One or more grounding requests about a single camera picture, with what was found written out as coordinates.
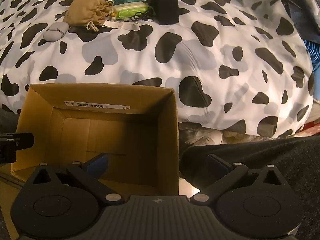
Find cow print blanket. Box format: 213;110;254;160
0;0;316;140

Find blue ribbed fabric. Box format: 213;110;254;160
305;41;320;65

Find white round disc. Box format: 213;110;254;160
44;22;69;42

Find red and white box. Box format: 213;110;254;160
304;121;320;133

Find green wet wipes pack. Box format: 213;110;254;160
110;2;148;19

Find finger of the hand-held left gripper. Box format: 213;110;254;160
0;133;35;164

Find white shoe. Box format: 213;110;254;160
192;130;224;147

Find black hair ties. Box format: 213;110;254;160
130;11;154;22

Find black fabric band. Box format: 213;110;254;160
151;0;180;25

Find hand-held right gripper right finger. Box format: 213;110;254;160
190;153;292;203

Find brown cardboard box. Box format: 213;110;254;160
10;84;180;197

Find person's right leg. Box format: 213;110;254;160
180;135;320;240

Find tan drawstring pouch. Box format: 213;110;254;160
62;0;114;32

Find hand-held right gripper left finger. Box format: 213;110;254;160
24;153;125;205

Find white strap with beads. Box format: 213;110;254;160
101;5;142;32

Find dark clothing pile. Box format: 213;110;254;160
271;0;320;34

